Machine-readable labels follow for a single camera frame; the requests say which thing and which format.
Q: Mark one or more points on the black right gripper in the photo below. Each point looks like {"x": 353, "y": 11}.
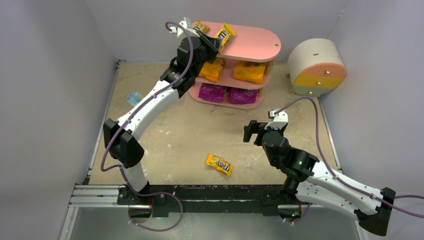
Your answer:
{"x": 257, "y": 131}

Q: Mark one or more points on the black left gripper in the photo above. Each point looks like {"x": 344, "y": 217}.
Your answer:
{"x": 208, "y": 42}

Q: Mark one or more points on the small yellow M&M's bag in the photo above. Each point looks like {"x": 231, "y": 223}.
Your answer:
{"x": 224, "y": 35}

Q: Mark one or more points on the orange mango gummy bag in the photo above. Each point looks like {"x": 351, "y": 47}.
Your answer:
{"x": 212, "y": 70}
{"x": 249, "y": 71}

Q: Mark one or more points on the purple blackcurrant gummy bag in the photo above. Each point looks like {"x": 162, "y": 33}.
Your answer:
{"x": 240, "y": 96}
{"x": 212, "y": 92}

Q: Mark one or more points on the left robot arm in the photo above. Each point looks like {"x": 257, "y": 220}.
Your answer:
{"x": 121, "y": 136}

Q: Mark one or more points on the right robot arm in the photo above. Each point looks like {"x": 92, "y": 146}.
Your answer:
{"x": 308, "y": 179}

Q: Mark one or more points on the pink three-tier shelf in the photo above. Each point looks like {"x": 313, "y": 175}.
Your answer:
{"x": 253, "y": 44}

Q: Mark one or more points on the round cream drawer cabinet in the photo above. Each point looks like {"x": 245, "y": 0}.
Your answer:
{"x": 315, "y": 67}

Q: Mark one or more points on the light blue oval package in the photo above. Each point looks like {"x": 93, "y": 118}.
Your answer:
{"x": 134, "y": 98}

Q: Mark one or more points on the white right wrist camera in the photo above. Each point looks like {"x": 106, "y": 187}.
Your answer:
{"x": 278, "y": 121}

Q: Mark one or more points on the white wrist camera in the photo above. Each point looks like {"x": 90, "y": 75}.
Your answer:
{"x": 185, "y": 30}
{"x": 278, "y": 121}

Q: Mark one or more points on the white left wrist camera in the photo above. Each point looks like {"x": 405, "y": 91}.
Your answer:
{"x": 185, "y": 30}

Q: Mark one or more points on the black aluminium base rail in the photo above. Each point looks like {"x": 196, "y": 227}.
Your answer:
{"x": 268, "y": 200}

